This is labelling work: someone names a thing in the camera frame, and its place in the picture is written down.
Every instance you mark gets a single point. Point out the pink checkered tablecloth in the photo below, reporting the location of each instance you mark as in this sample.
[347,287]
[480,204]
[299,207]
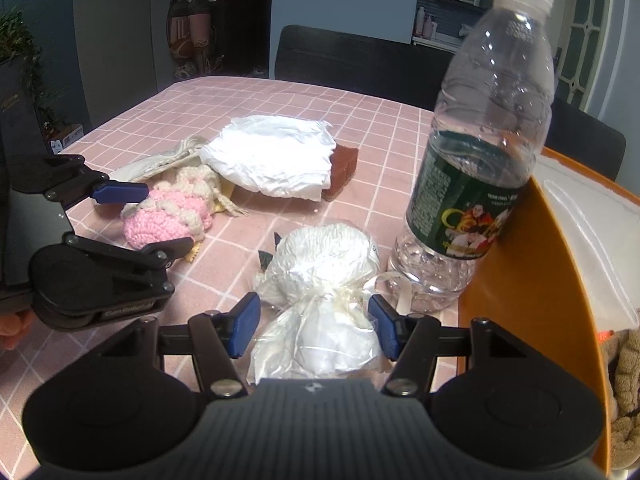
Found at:
[300,95]

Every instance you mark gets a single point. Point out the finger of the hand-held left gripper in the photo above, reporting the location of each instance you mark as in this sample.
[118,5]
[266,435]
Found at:
[120,193]
[165,252]

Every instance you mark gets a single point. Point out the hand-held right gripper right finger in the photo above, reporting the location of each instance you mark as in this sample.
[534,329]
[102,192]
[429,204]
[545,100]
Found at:
[384,327]

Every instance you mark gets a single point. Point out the pink crochet pouch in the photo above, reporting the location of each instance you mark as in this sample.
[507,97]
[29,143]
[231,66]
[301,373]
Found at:
[160,220]

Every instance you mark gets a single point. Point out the white toiletry bottle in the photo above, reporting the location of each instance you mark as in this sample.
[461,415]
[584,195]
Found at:
[420,22]

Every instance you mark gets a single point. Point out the dark sideboard cabinet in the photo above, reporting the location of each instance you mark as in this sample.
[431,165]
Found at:
[240,35]

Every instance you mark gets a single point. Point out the clear plastic water bottle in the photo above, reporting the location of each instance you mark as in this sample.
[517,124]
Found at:
[490,85]

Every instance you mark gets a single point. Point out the orange crochet fruit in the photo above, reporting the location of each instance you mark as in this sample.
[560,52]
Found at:
[605,336]

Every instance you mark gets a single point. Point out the white glass panel door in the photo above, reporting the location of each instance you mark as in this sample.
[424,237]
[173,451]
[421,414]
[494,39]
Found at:
[590,20]

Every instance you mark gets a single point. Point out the small cardboard box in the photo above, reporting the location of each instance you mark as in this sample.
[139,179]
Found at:
[67,136]

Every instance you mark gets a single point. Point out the white plastic bag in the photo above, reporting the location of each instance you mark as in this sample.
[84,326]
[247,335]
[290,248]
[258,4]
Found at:
[270,155]
[325,260]

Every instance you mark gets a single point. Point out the pair of shoes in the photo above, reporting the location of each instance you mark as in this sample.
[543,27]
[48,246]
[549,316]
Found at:
[256,72]

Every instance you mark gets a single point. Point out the pink toiletry bottle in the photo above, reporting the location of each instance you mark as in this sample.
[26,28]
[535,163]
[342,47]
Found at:
[431,27]

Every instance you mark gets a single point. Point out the red-brown sponge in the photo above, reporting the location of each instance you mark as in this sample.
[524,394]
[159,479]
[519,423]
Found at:
[342,167]

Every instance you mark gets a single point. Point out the white vanity cabinet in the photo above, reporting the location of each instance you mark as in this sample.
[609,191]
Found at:
[435,44]

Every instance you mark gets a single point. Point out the white cloth pouch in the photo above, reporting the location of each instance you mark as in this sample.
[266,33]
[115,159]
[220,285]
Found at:
[150,162]

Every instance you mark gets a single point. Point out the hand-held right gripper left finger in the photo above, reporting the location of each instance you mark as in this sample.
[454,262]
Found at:
[245,325]

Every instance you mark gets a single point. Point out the orange cardboard box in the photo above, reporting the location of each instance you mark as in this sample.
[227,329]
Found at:
[525,285]

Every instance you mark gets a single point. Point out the person's left hand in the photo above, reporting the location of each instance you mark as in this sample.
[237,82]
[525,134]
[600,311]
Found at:
[12,327]

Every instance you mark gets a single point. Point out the black chair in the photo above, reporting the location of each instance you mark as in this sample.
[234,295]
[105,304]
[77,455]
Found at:
[350,60]
[590,135]

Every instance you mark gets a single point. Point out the brown plush towel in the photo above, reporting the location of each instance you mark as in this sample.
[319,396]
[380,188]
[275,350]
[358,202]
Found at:
[627,385]

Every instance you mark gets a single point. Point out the hanging pink bags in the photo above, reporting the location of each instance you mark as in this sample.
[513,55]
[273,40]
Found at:
[185,35]

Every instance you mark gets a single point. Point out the green potted plant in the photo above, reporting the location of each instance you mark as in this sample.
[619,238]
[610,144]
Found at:
[20,35]

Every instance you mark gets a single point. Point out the dark pointed small item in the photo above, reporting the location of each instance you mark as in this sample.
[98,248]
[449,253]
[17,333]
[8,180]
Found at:
[265,257]

